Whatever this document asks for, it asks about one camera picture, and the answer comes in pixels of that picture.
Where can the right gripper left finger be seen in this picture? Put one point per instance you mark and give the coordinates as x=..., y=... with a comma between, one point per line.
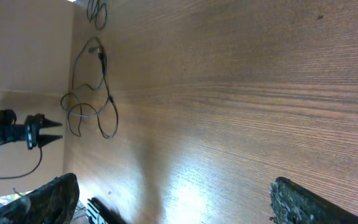
x=54, y=202

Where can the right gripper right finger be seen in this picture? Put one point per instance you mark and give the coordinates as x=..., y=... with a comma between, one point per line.
x=294, y=204

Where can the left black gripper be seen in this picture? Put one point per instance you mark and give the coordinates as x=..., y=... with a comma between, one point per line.
x=33, y=124

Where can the black USB cable long tail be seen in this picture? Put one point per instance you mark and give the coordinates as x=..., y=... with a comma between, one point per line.
x=92, y=45

